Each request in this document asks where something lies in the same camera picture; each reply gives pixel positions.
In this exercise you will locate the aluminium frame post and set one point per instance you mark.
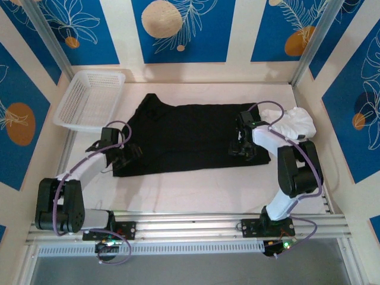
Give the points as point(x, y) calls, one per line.
point(314, 38)
point(50, 41)

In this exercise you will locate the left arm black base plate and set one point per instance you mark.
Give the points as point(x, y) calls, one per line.
point(127, 230)

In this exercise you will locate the aluminium rail frame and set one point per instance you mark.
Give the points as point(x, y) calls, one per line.
point(190, 228)

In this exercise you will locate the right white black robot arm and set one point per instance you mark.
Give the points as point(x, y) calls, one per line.
point(297, 175)

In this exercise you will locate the black floral print t-shirt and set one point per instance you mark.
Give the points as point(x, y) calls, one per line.
point(190, 133)

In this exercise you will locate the white plastic mesh basket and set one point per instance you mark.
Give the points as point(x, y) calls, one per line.
point(89, 95)

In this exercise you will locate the white folded t-shirt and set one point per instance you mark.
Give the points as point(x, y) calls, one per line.
point(297, 121)

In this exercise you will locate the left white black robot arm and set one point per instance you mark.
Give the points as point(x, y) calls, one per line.
point(59, 205)

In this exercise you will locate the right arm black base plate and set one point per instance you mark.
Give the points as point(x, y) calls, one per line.
point(249, 228)

